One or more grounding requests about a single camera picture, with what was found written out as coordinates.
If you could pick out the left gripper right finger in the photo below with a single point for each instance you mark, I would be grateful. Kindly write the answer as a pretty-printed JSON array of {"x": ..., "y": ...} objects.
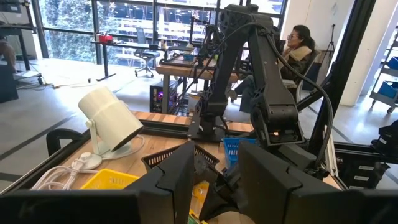
[{"x": 273, "y": 196}]

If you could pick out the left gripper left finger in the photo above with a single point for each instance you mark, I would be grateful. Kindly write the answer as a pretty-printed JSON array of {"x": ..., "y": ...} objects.
[{"x": 174, "y": 180}]

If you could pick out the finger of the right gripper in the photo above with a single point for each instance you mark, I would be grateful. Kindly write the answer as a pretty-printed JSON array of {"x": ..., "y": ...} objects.
[
  {"x": 222, "y": 202},
  {"x": 233, "y": 180}
]

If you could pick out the black background robot arm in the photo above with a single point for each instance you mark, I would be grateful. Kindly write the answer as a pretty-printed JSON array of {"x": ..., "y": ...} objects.
[{"x": 211, "y": 40}]

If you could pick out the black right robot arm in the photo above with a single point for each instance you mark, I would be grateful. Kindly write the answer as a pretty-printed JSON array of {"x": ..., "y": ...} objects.
[{"x": 267, "y": 77}]

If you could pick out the white desk lamp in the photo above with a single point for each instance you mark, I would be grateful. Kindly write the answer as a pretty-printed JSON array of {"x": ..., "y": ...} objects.
[{"x": 109, "y": 118}]

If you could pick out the black office chair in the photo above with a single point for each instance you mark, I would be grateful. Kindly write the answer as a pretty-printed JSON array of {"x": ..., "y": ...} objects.
[{"x": 147, "y": 55}]

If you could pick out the black desk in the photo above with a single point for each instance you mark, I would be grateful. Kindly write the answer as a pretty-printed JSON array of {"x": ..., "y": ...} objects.
[{"x": 130, "y": 44}]

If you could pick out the red desk item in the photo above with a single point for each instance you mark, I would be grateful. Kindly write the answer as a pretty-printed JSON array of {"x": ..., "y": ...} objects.
[{"x": 106, "y": 39}]

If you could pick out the black plastic basket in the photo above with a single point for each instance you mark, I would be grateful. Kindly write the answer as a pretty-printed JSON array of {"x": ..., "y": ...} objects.
[{"x": 161, "y": 157}]

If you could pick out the blue plastic basket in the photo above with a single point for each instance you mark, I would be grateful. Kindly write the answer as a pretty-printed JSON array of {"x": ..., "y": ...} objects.
[{"x": 231, "y": 149}]

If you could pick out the grey chair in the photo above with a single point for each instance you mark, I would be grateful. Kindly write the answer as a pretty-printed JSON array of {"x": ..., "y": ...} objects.
[{"x": 301, "y": 90}]

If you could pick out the yellow plastic basket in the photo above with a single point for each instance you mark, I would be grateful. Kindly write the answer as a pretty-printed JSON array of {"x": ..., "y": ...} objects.
[{"x": 105, "y": 180}]

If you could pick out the black computer tower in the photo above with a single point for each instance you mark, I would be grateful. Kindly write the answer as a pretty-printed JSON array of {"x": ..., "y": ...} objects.
[{"x": 158, "y": 96}]

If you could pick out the black equipment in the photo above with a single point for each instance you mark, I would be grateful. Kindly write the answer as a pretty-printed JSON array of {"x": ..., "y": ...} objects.
[{"x": 388, "y": 140}]

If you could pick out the person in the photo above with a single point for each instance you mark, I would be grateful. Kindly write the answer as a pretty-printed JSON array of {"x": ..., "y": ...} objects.
[{"x": 297, "y": 59}]

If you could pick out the grey wheeled cart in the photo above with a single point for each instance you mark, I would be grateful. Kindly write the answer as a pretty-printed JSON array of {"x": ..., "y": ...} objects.
[{"x": 377, "y": 96}]

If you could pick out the wooden work table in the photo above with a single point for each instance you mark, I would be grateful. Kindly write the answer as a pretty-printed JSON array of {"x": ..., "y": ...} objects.
[{"x": 177, "y": 70}]

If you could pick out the blue storage bin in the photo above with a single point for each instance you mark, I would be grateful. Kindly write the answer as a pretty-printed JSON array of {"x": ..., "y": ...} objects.
[
  {"x": 388, "y": 89},
  {"x": 393, "y": 63}
]

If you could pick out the black table clamp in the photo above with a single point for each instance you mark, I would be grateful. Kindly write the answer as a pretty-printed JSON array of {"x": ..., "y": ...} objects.
[{"x": 62, "y": 132}]

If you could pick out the black tripod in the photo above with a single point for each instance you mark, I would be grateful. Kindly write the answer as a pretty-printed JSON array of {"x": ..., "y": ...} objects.
[{"x": 332, "y": 31}]

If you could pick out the black box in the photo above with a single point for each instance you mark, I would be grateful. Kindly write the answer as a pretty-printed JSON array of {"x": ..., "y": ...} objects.
[{"x": 7, "y": 84}]

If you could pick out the black table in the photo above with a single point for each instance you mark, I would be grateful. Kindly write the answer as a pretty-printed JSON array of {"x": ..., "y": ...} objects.
[{"x": 18, "y": 29}]

